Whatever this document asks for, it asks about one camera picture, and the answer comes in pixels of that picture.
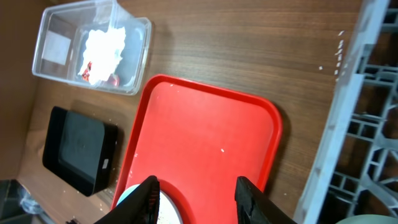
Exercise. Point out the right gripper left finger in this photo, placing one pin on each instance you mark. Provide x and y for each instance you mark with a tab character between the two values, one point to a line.
141	206

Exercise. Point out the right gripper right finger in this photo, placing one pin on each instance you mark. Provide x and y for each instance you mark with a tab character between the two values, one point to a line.
254	207

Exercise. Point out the light blue plate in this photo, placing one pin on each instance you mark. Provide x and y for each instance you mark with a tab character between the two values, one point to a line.
168	211

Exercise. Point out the mint green bowl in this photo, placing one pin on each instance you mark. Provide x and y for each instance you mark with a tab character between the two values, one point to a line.
369	219

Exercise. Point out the red snack wrapper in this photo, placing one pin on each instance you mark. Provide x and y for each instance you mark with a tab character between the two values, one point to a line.
93	77

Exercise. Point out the white napkin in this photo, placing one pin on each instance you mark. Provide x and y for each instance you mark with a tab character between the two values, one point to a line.
104	50

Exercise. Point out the grey dishwasher rack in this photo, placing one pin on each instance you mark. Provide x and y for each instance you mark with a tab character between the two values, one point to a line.
355	168

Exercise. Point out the black tray bin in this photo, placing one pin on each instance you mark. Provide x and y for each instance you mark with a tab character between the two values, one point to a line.
80	150

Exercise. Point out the red serving tray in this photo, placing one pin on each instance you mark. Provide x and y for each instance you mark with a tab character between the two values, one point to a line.
197	139

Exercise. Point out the clear plastic bin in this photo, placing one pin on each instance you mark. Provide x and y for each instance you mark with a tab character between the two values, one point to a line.
61	41

